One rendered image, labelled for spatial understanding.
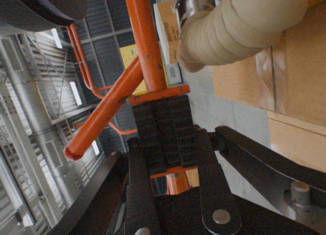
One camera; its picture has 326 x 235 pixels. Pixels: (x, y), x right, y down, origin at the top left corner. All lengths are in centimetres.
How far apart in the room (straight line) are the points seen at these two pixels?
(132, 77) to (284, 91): 16
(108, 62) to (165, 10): 926
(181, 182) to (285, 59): 16
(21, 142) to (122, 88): 261
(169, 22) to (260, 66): 187
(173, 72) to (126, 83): 738
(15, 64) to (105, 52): 631
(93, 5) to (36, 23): 1193
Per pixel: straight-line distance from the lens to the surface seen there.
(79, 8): 28
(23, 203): 269
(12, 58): 600
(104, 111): 18
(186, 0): 19
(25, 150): 277
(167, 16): 212
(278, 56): 21
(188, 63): 21
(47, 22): 23
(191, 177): 739
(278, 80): 21
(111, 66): 1108
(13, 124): 273
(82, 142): 20
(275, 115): 118
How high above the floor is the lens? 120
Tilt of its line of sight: 1 degrees up
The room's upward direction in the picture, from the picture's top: 104 degrees counter-clockwise
